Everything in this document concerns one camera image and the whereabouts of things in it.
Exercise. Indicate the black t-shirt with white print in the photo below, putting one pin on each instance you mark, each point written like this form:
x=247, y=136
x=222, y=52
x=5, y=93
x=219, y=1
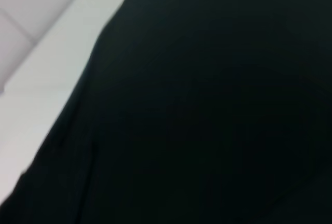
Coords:
x=207, y=104

